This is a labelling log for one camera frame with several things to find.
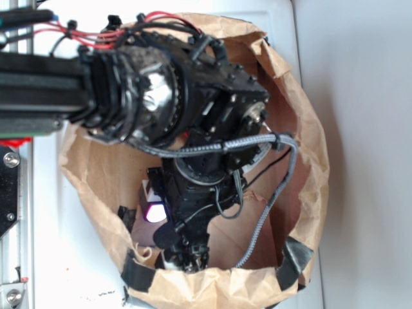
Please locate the aluminium frame rail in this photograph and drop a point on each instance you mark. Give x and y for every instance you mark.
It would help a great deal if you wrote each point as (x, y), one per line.
(17, 289)

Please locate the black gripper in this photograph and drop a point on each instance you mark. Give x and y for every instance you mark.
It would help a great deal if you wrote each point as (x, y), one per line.
(199, 181)

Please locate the brown paper bag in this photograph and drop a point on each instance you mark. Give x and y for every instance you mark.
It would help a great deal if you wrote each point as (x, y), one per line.
(107, 176)

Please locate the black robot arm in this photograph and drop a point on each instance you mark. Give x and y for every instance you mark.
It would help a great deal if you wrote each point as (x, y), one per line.
(167, 89)

